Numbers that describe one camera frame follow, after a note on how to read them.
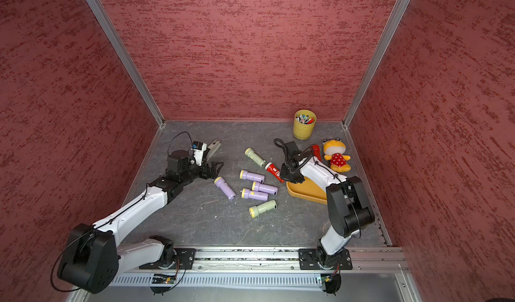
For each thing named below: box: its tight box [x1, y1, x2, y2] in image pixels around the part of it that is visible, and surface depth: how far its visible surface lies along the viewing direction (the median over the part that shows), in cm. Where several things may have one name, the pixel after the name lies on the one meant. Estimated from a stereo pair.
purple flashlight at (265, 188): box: [251, 181, 279, 196], surface depth 92 cm
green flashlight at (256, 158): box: [244, 147, 267, 168], surface depth 104 cm
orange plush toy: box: [322, 136, 352, 173], surface depth 103 cm
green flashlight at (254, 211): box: [248, 199, 278, 219], surface depth 87 cm
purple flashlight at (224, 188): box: [213, 176, 237, 201], surface depth 92 cm
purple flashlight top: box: [239, 169, 266, 184], surface depth 96 cm
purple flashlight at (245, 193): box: [240, 187, 269, 202], surface depth 89 cm
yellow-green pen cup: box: [293, 109, 317, 141], surface depth 109 cm
